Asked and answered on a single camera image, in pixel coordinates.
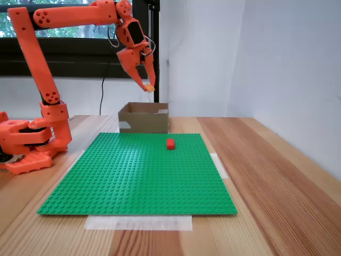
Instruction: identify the open cardboard box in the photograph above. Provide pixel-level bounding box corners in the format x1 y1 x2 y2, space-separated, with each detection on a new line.
118 102 170 134

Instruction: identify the black hanging cable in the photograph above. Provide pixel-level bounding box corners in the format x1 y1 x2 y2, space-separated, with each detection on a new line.
99 76 106 116

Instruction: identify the green lego baseplate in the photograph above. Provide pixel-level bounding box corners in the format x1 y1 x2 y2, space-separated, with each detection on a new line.
36 132 238 215

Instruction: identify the black table clamp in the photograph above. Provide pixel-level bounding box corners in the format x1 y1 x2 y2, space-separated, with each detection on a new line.
0 149 17 164

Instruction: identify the translucent masking tape strip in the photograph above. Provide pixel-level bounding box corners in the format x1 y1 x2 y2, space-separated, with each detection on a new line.
84 214 193 231
210 153 229 179

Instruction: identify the red white black servo wire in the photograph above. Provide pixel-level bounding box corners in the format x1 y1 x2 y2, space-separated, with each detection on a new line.
142 36 156 57

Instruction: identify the black window frame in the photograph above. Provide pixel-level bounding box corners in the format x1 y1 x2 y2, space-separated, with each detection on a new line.
0 0 160 79

